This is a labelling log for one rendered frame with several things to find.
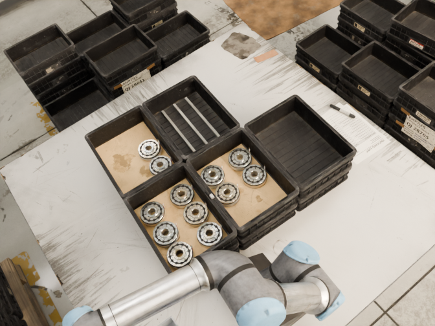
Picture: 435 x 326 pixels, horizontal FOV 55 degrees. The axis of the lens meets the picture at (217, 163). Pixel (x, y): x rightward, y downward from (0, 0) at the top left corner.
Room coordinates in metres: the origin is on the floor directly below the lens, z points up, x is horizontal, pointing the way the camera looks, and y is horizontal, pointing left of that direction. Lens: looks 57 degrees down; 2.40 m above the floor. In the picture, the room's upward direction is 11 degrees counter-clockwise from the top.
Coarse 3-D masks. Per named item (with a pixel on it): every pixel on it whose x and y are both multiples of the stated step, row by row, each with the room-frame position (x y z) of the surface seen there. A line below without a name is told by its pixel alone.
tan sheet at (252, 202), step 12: (240, 144) 1.08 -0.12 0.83; (228, 156) 1.03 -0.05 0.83; (228, 168) 0.97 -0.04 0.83; (228, 180) 0.91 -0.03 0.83; (240, 180) 0.89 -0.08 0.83; (240, 192) 0.84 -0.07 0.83; (252, 192) 0.83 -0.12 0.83; (264, 192) 0.82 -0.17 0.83; (276, 192) 0.81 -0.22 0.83; (240, 204) 0.78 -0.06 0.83; (252, 204) 0.77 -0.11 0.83; (264, 204) 0.76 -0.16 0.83; (240, 216) 0.73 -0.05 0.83; (252, 216) 0.72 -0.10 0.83
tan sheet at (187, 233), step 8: (176, 184) 0.94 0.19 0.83; (168, 192) 0.90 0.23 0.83; (152, 200) 0.88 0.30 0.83; (160, 200) 0.87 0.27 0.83; (168, 200) 0.87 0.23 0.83; (200, 200) 0.84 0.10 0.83; (168, 208) 0.83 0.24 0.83; (176, 208) 0.82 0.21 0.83; (168, 216) 0.79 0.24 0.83; (176, 216) 0.78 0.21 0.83; (144, 224) 0.77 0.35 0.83; (184, 224) 0.74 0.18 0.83; (152, 232) 0.73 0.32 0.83; (184, 232) 0.71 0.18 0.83; (192, 232) 0.70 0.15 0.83; (224, 232) 0.67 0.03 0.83; (184, 240) 0.67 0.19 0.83; (192, 240) 0.67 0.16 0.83; (160, 248) 0.66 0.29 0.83; (200, 248) 0.62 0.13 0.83; (168, 264) 0.59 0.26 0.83
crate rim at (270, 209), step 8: (240, 128) 1.09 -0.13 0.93; (224, 136) 1.07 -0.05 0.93; (248, 136) 1.04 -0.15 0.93; (216, 144) 1.03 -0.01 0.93; (256, 144) 1.00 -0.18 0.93; (200, 152) 1.01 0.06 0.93; (264, 152) 0.95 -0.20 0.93; (272, 160) 0.90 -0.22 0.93; (192, 168) 0.94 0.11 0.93; (280, 168) 0.86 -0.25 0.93; (200, 176) 0.89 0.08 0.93; (288, 176) 0.82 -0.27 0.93; (208, 192) 0.81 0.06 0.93; (296, 192) 0.74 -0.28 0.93; (216, 200) 0.77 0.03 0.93; (280, 200) 0.72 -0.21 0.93; (288, 200) 0.72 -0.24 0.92; (224, 208) 0.73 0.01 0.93; (272, 208) 0.69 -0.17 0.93; (256, 216) 0.67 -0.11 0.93; (264, 216) 0.67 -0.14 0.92; (248, 224) 0.64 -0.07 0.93; (240, 232) 0.63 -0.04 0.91
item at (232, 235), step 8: (176, 168) 0.95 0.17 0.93; (160, 176) 0.93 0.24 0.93; (192, 176) 0.90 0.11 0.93; (152, 184) 0.90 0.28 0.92; (200, 184) 0.85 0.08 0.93; (136, 192) 0.88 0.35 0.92; (128, 208) 0.81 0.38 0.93; (216, 208) 0.73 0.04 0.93; (136, 216) 0.77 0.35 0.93; (224, 216) 0.70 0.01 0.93; (232, 224) 0.65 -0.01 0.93; (144, 232) 0.69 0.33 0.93; (232, 232) 0.62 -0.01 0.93; (224, 240) 0.60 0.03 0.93; (208, 248) 0.58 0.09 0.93; (216, 248) 0.58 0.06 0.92; (160, 256) 0.59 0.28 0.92; (168, 272) 0.52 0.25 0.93
